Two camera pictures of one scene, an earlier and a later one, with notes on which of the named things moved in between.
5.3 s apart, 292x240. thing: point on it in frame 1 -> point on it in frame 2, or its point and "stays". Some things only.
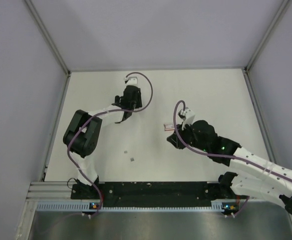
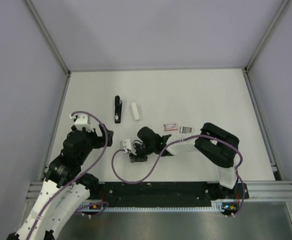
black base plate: x=152 y=194 stays
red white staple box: x=168 y=127 stays
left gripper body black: x=137 y=103 -> x=93 y=140
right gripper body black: x=186 y=135 -> x=143 y=149
